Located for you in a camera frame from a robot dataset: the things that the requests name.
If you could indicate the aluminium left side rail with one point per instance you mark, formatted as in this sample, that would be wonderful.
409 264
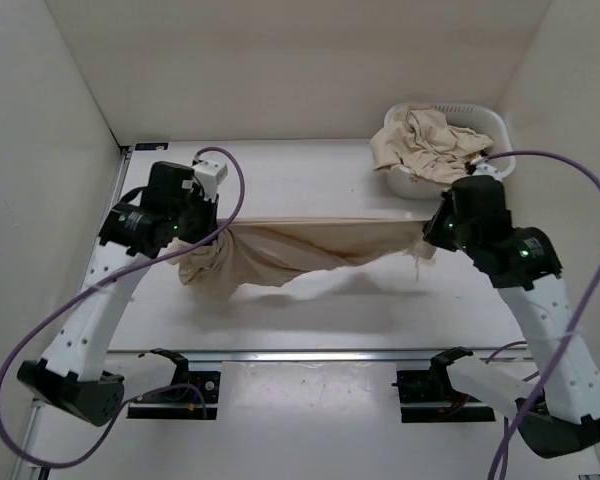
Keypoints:
24 469

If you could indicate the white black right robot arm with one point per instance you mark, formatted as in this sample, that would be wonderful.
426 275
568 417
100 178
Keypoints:
523 267

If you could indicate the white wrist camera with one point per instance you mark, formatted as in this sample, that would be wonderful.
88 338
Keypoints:
483 167
208 175

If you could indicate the black corner label sticker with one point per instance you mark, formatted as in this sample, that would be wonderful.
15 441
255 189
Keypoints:
151 146

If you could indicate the beige trousers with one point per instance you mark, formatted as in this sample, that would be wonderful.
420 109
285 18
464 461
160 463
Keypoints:
271 252

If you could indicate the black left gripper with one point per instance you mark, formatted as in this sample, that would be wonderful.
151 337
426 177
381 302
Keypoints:
209 209

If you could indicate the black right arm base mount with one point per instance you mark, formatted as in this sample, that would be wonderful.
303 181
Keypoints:
427 397

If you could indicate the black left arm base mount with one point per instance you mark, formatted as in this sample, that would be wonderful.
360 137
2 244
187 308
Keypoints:
193 394

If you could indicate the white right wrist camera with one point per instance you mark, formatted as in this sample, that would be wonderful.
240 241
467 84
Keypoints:
483 167

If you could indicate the beige clothes pile in basket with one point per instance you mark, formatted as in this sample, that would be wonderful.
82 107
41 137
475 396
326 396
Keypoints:
420 138

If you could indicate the aluminium table edge rail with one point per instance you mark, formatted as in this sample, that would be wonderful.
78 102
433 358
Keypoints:
307 355

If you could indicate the white laundry basket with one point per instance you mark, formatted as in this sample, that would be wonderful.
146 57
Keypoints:
404 184

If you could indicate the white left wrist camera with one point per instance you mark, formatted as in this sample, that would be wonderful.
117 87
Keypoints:
208 175

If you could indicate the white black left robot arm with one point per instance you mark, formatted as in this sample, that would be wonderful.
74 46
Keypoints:
72 375

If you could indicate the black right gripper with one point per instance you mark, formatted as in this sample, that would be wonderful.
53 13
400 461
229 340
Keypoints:
434 233

